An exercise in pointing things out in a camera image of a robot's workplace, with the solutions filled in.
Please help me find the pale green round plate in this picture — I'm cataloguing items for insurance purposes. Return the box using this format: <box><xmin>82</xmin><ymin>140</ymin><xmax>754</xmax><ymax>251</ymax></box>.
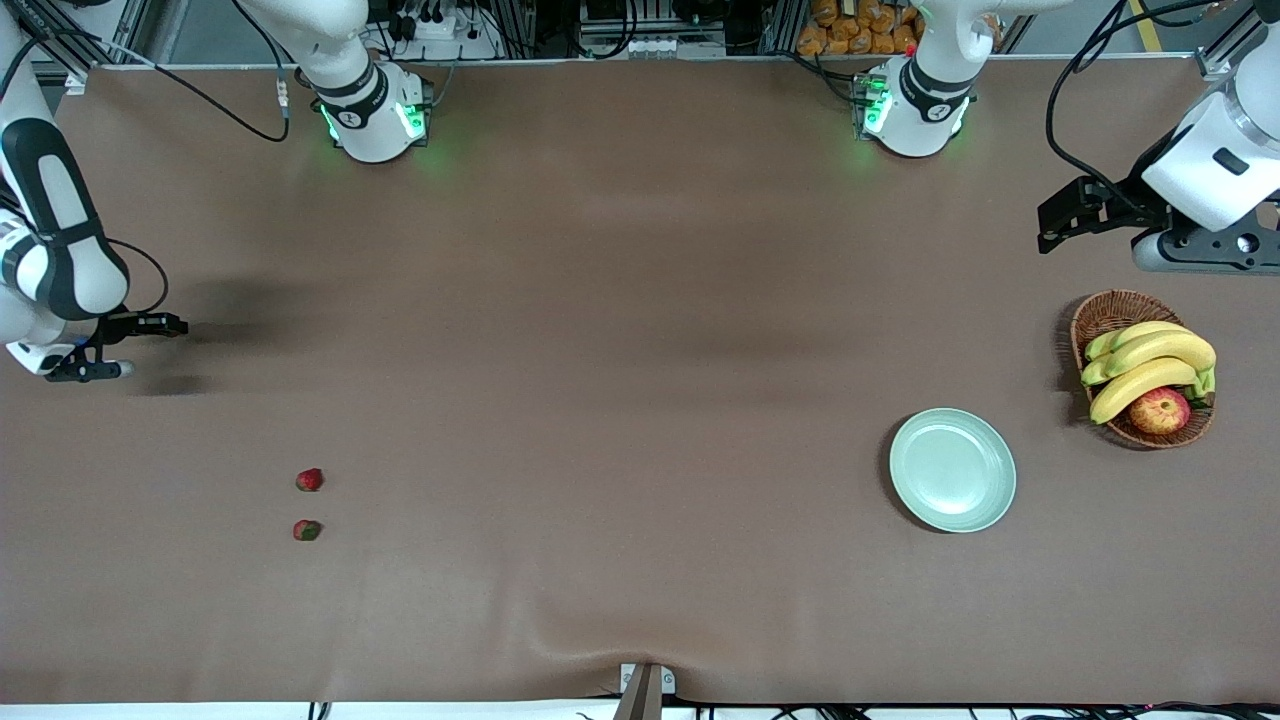
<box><xmin>888</xmin><ymin>407</ymin><xmax>1018</xmax><ymax>534</ymax></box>

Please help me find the brown wicker basket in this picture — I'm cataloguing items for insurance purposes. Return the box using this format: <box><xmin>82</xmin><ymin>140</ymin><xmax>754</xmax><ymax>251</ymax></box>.
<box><xmin>1069</xmin><ymin>289</ymin><xmax>1217</xmax><ymax>450</ymax></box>

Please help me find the greenish yellow banana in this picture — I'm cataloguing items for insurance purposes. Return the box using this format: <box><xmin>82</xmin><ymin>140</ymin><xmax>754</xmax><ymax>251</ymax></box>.
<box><xmin>1085</xmin><ymin>320</ymin><xmax>1193</xmax><ymax>363</ymax></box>

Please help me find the red apple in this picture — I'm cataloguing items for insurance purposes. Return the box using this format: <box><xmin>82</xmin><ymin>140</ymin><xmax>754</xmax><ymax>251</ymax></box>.
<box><xmin>1128</xmin><ymin>387</ymin><xmax>1193</xmax><ymax>436</ymax></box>

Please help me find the bag of orange buns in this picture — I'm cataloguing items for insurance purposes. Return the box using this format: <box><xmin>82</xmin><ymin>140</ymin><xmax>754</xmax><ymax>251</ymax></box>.
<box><xmin>797</xmin><ymin>0</ymin><xmax>923</xmax><ymax>57</ymax></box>

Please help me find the white power strip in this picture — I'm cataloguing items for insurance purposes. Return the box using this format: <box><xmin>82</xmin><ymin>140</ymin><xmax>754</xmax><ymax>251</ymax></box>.
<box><xmin>398</xmin><ymin>8</ymin><xmax>471</xmax><ymax>43</ymax></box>

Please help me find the white connector strip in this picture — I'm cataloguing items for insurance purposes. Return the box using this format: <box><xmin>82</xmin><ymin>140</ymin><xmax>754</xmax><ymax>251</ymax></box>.
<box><xmin>622</xmin><ymin>36</ymin><xmax>729</xmax><ymax>59</ymax></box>

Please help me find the brown table mat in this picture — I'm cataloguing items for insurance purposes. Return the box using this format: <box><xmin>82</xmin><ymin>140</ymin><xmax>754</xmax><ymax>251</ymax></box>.
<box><xmin>0</xmin><ymin>57</ymin><xmax>1280</xmax><ymax>706</ymax></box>

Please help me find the black camera cable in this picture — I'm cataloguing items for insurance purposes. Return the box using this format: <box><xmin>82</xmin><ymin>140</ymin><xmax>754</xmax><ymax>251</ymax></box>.
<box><xmin>0</xmin><ymin>0</ymin><xmax>291</xmax><ymax>316</ymax></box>
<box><xmin>1044</xmin><ymin>0</ymin><xmax>1261</xmax><ymax>216</ymax></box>

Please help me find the aluminium frame profile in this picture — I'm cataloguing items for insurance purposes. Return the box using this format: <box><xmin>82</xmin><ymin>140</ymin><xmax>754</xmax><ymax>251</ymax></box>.
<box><xmin>10</xmin><ymin>0</ymin><xmax>91</xmax><ymax>96</ymax></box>
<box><xmin>1197</xmin><ymin>5</ymin><xmax>1266</xmax><ymax>81</ymax></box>

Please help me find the silver metal bracket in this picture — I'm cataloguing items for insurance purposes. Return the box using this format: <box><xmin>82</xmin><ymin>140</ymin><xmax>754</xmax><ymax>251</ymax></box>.
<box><xmin>619</xmin><ymin>662</ymin><xmax>677</xmax><ymax>696</ymax></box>

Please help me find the grey mount post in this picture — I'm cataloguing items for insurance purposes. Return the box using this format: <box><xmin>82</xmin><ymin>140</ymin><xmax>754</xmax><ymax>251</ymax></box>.
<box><xmin>612</xmin><ymin>664</ymin><xmax>665</xmax><ymax>720</ymax></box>

